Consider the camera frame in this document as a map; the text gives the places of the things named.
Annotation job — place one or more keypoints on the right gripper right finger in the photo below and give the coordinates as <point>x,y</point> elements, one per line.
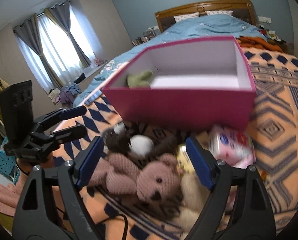
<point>251,217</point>

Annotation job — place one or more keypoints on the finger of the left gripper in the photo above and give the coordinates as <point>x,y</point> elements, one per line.
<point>57,138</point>
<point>53,118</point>

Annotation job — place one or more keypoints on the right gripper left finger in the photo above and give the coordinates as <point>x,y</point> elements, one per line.
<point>36,215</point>

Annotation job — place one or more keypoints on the cream fluffy plush toy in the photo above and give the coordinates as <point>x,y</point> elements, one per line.
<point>195,196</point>

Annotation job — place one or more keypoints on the pink white tissue pack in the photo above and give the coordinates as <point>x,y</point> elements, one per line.
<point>232,146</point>

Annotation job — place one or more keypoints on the yellow tissue pack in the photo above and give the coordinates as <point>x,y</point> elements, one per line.
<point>183,159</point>

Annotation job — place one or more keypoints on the pink crochet teddy bear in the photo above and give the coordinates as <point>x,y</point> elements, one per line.
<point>158,181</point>

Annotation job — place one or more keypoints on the brown knitted raccoon toy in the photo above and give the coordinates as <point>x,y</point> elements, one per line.
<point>138,147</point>

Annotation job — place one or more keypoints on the pink cardboard storage box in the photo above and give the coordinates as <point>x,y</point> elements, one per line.
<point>196,84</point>

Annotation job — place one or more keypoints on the left hand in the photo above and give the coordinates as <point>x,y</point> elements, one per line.
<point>26,167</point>

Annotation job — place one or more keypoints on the pile of clothes on floor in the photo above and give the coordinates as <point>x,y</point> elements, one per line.
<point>66,95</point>

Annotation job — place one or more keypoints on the pink knitted sweater sleeve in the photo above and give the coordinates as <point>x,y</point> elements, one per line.
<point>10,194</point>

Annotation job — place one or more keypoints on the turquoise plastic basket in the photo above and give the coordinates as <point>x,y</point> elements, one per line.
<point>8,166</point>

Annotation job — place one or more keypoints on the orange navy patterned blanket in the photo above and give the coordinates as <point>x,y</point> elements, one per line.
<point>273,127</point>

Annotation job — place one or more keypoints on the green plush toy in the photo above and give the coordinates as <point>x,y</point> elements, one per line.
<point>140,80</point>

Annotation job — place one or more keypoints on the grey window curtains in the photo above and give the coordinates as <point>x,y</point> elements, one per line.
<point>54,46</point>

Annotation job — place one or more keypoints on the white floral pillow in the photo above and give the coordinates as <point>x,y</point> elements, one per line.
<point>199,14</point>

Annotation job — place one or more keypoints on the orange cloth on bed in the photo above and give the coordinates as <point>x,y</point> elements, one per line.
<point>257,42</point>

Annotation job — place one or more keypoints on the wooden bed headboard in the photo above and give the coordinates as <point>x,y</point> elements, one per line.
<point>243,9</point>

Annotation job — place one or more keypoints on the black left tracking camera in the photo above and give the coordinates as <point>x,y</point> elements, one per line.
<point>17,114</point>

